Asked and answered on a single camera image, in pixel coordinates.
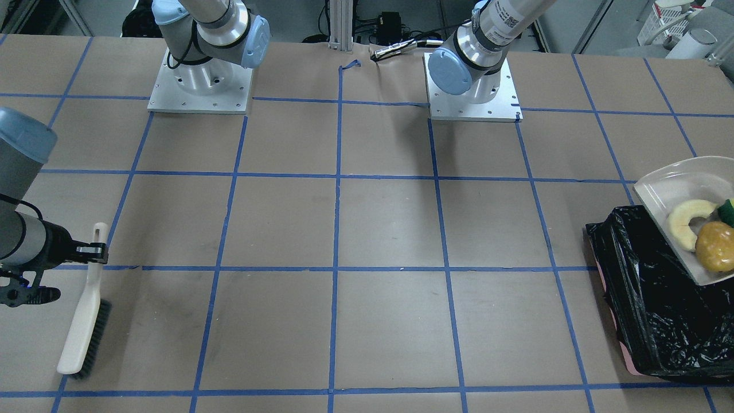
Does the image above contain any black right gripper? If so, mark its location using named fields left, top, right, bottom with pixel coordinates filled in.
left=34, top=221, right=108, bottom=270

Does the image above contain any white hand brush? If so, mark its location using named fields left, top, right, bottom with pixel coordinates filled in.
left=57, top=223, right=112, bottom=381

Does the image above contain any white plastic dustpan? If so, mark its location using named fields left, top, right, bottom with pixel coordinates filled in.
left=633, top=156, right=733, bottom=286

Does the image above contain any yellow potato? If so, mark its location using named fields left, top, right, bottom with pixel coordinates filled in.
left=695, top=221, right=733, bottom=272

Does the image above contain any yellow green sponge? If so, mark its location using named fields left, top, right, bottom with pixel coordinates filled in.
left=716, top=198, right=734, bottom=228

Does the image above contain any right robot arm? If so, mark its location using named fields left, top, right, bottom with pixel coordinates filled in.
left=1, top=1, right=272, bottom=270

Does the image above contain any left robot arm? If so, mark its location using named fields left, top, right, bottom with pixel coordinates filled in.
left=428, top=1, right=554, bottom=96

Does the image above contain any black lined trash bin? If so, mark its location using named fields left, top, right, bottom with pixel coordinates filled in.
left=585, top=205, right=733, bottom=384

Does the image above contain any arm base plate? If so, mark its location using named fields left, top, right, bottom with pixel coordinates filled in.
left=147, top=49, right=254, bottom=115
left=424, top=53, right=524, bottom=123

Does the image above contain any aluminium frame post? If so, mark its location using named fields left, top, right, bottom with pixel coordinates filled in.
left=327, top=0, right=354, bottom=54

